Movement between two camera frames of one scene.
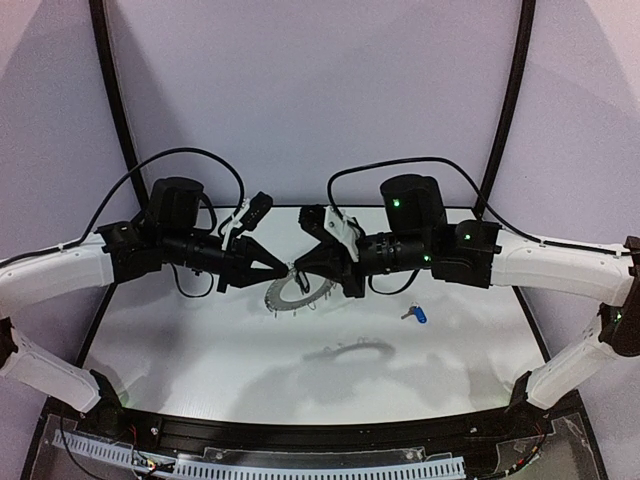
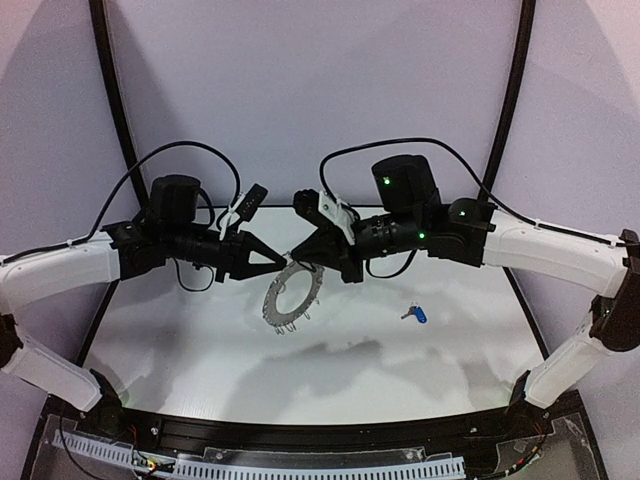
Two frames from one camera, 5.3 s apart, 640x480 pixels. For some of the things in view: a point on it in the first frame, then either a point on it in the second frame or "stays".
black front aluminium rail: x=151 y=427 stays
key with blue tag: x=419 y=313 stays
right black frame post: x=512 y=107 stays
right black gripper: x=351 y=262 -> x=345 y=248
